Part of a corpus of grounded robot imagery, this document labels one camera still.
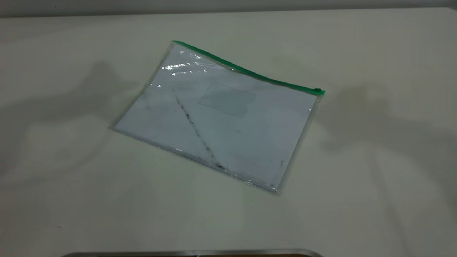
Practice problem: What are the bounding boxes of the clear plastic green-zip bag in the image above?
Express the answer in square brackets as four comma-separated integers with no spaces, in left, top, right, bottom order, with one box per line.
[109,40,326,195]

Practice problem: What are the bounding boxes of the silver metal frame edge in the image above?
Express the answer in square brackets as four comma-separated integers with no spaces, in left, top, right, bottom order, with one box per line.
[61,249,323,257]

